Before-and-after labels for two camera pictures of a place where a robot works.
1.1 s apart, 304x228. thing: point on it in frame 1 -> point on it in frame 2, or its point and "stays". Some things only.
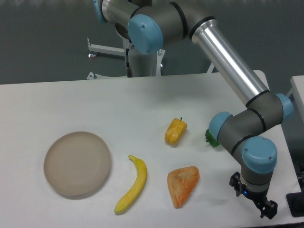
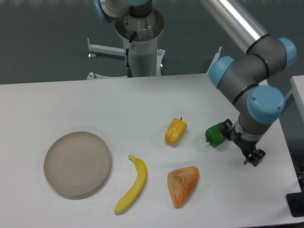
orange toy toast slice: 181,182 stays
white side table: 297,91 stays
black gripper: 269,210 -> 256,156
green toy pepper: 210,138 stays
